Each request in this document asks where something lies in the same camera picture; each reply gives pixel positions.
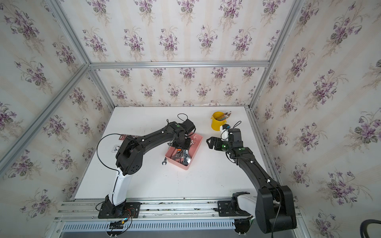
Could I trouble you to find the yellow pencil cup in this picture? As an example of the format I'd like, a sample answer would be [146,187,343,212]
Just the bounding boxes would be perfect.
[211,112,226,131]

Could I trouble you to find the colored pencils bunch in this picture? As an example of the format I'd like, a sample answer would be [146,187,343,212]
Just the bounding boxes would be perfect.
[217,111,232,121]

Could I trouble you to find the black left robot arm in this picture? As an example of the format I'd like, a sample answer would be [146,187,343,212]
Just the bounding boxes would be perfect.
[105,119,195,208]

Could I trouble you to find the pink plastic storage box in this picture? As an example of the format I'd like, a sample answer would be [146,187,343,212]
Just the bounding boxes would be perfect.
[165,133,203,170]

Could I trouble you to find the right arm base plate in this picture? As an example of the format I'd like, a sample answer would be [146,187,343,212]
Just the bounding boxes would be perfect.
[215,200,251,217]

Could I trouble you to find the large combination wrench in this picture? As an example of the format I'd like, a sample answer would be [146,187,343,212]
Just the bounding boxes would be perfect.
[181,149,191,166]

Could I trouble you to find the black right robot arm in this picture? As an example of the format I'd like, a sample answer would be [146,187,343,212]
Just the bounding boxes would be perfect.
[206,129,297,234]

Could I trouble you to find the black chair edge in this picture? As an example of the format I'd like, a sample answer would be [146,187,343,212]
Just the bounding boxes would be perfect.
[359,219,381,238]

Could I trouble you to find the small circuit board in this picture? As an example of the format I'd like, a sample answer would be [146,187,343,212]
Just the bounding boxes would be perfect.
[109,221,125,230]

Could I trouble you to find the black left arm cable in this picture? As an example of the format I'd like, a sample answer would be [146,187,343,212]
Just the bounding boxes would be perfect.
[96,133,126,173]

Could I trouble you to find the white blue sticker card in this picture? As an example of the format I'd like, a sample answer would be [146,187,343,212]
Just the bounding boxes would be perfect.
[112,145,120,153]

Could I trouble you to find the red card package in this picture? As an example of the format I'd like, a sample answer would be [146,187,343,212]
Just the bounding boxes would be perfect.
[119,134,136,141]

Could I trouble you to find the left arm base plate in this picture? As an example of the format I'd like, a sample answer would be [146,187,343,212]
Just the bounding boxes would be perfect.
[98,201,141,219]

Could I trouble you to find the aluminium rail frame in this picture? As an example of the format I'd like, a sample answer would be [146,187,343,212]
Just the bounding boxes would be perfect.
[44,197,312,238]

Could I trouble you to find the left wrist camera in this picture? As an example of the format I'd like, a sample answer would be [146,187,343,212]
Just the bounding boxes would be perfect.
[181,119,195,135]

